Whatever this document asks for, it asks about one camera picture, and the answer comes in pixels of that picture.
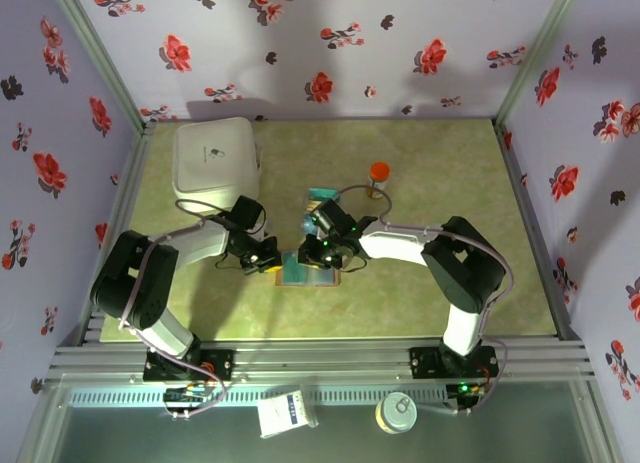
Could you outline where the long aluminium frame rail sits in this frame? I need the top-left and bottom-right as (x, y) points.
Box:
(44, 335), (599, 384)

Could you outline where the grey slotted cable duct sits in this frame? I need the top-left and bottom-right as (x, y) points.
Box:
(67, 385), (451, 408)

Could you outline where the clear plastic tray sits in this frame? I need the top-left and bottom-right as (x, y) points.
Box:
(298, 185), (351, 237)

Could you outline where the brown card holder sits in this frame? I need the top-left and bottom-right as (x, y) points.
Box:
(273, 250), (344, 288)

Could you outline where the orange cap pill bottle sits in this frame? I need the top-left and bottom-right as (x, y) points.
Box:
(367, 161), (392, 200)

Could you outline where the aluminium frame post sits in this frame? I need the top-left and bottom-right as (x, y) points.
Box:
(492, 0), (584, 132)
(44, 0), (156, 134)

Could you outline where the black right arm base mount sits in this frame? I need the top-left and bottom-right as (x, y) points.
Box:
(408, 345), (500, 382)

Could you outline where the grey left arm cable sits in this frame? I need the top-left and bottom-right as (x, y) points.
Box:
(118, 198), (236, 419)

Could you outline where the white plastic storage box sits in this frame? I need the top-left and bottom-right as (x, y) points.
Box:
(172, 116), (264, 213)

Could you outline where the white blue paper box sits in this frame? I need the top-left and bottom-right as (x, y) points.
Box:
(256, 390), (321, 440)

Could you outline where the teal credit card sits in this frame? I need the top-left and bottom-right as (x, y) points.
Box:
(280, 251), (314, 285)
(306, 186), (342, 203)

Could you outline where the tin can with pull tab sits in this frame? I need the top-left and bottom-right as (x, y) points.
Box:
(375, 391), (419, 435)

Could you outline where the aluminium side rail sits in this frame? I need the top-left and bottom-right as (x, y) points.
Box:
(74, 122), (159, 347)
(492, 120), (584, 342)

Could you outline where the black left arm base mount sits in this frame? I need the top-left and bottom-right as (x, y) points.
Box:
(142, 348), (236, 383)

